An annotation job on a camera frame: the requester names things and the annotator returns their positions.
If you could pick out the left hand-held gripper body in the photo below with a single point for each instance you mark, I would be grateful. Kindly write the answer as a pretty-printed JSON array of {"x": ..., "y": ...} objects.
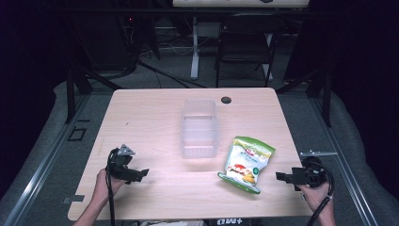
[{"x": 120, "y": 163}]

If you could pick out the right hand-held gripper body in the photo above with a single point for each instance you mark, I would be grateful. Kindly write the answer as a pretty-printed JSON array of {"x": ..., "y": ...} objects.
[{"x": 309, "y": 175}]

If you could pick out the green and white snack bag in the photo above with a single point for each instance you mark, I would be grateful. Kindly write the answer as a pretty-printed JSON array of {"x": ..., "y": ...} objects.
[{"x": 247, "y": 164}]

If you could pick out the clear plastic storage box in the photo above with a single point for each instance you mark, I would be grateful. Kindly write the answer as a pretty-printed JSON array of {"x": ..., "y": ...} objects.
[{"x": 199, "y": 128}]

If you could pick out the person's right hand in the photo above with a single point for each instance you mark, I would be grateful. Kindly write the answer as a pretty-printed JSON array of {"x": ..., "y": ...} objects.
[{"x": 315, "y": 196}]

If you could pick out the person's left hand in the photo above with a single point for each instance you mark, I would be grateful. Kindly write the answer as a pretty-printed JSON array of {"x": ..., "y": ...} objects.
[{"x": 105, "y": 185}]

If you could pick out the grey tape strip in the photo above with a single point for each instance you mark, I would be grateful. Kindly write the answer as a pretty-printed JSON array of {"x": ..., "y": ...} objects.
[{"x": 73, "y": 199}]

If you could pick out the black box with white print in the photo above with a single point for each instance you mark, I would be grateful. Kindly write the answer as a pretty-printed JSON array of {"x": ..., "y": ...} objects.
[{"x": 229, "y": 222}]

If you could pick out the black metal stand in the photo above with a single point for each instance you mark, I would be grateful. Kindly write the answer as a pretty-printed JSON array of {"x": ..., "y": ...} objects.
[
  {"x": 70, "y": 97},
  {"x": 327, "y": 100}
]

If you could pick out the white desk leg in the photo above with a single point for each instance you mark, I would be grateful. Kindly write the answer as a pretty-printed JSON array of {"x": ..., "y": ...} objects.
[{"x": 195, "y": 50}]

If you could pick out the black folding chair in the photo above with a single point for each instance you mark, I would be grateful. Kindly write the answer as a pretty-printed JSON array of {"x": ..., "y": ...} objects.
[{"x": 246, "y": 47}]

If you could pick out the aluminium floor rail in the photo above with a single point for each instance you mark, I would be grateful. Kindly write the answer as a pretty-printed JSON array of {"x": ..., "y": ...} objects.
[
  {"x": 348, "y": 169},
  {"x": 40, "y": 166}
]

